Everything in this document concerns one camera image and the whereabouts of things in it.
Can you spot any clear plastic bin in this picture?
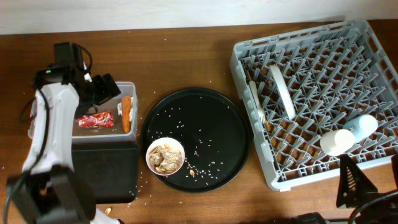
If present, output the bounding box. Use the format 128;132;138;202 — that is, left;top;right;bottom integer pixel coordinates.
27;81;139;144

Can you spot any light blue cup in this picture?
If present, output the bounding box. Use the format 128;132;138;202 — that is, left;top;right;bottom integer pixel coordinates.
343;114;378;143

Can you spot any pink bowl with scraps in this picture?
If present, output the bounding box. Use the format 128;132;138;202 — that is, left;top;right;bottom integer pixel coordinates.
145;138;185;176

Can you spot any red snack wrapper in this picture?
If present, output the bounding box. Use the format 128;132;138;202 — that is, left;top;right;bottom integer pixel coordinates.
78;111;114;128

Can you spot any wooden chopstick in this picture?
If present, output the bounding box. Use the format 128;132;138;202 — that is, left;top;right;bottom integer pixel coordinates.
246;71;271;132

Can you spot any black object at bottom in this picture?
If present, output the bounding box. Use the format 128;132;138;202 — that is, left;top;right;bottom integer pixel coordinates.
292;212;326;224

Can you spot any white plastic fork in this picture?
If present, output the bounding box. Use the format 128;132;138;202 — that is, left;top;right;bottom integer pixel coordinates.
249;80;266;124

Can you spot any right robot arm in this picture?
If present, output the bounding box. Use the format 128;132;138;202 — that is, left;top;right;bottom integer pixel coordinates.
336;154;397;223

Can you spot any black rectangular tray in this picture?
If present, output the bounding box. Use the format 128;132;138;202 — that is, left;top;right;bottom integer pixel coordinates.
72;142;140;204

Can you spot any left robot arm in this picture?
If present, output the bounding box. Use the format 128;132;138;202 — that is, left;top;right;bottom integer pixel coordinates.
2;42;122;223

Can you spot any white tissue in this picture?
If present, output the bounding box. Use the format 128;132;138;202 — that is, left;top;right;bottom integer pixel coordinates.
117;97;134;122

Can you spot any round black serving tray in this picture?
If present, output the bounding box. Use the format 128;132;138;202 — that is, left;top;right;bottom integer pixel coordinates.
141;88;251;193

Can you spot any grey dishwasher rack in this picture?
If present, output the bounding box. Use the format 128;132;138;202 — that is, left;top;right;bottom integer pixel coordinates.
229;21;397;192

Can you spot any peanut on table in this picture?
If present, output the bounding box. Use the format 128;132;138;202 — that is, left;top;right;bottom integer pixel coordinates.
104;207;112;215

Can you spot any white round plate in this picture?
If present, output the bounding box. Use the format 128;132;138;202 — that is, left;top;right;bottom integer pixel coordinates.
269;65;295;120

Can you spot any orange carrot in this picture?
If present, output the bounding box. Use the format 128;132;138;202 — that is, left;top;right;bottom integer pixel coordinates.
121;96;132;133

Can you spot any white cup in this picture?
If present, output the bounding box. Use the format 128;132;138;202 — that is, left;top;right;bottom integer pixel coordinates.
320;129;355;156

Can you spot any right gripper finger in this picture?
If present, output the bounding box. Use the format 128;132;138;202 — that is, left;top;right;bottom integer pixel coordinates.
336;154;378;208
391;154;398;180

